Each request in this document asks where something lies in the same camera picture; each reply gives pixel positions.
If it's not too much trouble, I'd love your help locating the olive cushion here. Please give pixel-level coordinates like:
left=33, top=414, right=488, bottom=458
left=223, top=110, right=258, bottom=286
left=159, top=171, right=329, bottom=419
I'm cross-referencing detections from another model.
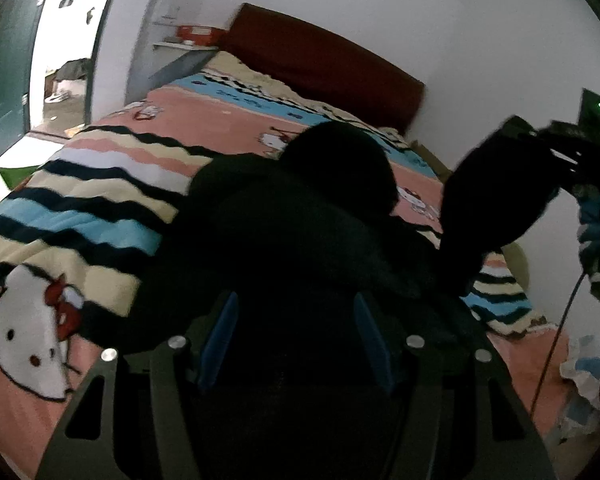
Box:
left=500, top=242, right=532, bottom=288

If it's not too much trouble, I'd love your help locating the black cable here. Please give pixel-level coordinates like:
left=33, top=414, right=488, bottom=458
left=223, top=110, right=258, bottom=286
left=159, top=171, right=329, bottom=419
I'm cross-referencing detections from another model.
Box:
left=529, top=260, right=587, bottom=416

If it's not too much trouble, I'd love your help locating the black hooded jacket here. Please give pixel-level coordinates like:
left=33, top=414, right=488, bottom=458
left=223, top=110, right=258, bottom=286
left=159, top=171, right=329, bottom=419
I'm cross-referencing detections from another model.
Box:
left=87, top=120, right=563, bottom=361

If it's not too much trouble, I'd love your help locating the white plastic bag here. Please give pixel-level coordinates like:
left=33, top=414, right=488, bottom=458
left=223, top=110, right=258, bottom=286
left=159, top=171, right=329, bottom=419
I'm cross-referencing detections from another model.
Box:
left=559, top=332, right=600, bottom=446

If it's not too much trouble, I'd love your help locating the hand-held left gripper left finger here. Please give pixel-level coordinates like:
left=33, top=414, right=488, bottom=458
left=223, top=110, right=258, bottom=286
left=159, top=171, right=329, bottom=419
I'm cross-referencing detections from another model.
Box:
left=34, top=291, right=241, bottom=480

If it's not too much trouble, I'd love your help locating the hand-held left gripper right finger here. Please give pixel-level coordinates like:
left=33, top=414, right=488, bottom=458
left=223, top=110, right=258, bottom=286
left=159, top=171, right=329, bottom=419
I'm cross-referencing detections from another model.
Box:
left=352, top=291, right=561, bottom=480

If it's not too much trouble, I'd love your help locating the green cloth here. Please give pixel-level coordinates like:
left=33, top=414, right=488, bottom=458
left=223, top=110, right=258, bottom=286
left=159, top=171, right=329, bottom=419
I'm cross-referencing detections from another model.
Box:
left=0, top=162, right=41, bottom=188

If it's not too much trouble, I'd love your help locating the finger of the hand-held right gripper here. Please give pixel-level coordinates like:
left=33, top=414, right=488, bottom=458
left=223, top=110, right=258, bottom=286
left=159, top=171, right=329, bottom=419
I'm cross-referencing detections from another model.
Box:
left=547, top=144, right=583, bottom=175
left=497, top=115, right=581, bottom=143

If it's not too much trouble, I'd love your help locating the brown cardboard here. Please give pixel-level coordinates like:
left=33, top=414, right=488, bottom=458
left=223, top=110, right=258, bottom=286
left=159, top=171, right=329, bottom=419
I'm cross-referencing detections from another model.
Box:
left=410, top=137, right=453, bottom=181

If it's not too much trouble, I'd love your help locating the red box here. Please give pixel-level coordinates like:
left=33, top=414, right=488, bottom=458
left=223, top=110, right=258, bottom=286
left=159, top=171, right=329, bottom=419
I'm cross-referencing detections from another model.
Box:
left=176, top=25, right=221, bottom=45

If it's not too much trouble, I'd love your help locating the dark red headboard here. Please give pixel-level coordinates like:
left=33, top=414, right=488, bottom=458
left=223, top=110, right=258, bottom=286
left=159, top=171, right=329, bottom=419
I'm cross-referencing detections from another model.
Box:
left=219, top=2, right=427, bottom=136

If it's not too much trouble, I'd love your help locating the green door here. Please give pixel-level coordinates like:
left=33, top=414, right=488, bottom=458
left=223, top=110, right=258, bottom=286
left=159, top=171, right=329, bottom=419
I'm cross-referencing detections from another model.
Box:
left=0, top=0, right=65, bottom=173

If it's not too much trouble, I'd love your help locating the white wall shelf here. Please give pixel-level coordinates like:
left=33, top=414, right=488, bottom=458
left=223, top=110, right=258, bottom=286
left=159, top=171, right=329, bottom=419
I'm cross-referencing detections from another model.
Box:
left=152, top=40, right=221, bottom=52

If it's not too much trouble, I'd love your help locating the striped cartoon printed blanket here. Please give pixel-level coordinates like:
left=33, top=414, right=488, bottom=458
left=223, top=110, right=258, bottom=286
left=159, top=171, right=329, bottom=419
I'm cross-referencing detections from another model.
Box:
left=0, top=51, right=581, bottom=441

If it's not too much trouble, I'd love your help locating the person's right hand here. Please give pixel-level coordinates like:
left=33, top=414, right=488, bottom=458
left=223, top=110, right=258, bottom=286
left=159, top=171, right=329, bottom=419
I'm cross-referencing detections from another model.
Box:
left=576, top=194, right=600, bottom=273

